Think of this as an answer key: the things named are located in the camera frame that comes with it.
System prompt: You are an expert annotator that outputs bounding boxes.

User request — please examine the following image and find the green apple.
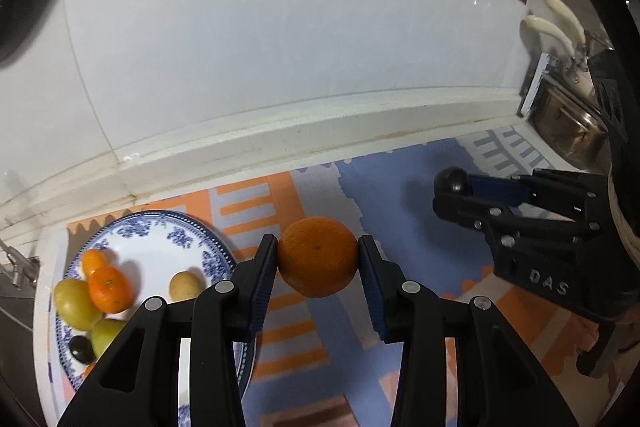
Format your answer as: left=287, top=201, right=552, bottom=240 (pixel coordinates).
left=53, top=279, right=103, bottom=332
left=90, top=319, right=126, bottom=359

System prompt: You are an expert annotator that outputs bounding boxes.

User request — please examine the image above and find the dark plum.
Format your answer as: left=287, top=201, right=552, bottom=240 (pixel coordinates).
left=434, top=167, right=473, bottom=197
left=67, top=335, right=96, bottom=365

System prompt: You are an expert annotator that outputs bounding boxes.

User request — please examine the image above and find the small yellow fruit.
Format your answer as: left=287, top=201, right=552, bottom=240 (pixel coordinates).
left=168, top=271, right=204, bottom=303

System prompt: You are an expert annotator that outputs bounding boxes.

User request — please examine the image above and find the orange tangerine small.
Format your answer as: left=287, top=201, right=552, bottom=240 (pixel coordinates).
left=80, top=249, right=110, bottom=280

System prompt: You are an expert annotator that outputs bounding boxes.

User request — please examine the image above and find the stainless steel pot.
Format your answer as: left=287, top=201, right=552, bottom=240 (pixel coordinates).
left=528, top=78, right=608, bottom=170

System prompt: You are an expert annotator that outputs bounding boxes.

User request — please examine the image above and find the metal dish rack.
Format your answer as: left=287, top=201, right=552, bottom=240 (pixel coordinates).
left=518, top=53, right=600, bottom=124

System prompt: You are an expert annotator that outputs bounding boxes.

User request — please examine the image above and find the blue white porcelain plate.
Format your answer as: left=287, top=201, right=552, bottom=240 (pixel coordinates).
left=48, top=210, right=238, bottom=421

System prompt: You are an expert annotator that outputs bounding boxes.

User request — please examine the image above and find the slim chrome water faucet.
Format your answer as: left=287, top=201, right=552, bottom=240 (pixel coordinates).
left=0, top=241, right=40, bottom=289

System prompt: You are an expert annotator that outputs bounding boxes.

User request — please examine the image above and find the colourful patterned foam mat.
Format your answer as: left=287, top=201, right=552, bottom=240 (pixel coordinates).
left=46, top=123, right=626, bottom=427

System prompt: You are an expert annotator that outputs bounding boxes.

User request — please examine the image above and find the cream pan handle lower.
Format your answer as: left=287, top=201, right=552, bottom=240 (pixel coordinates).
left=523, top=14, right=576, bottom=60

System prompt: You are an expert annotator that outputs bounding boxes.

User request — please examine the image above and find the cream pan handle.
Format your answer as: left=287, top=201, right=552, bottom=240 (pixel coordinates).
left=523, top=14, right=576, bottom=60
left=544, top=0, right=587, bottom=48

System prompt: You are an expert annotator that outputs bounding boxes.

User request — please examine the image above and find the cream pan handle upper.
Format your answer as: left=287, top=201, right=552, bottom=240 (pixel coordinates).
left=544, top=0, right=587, bottom=48

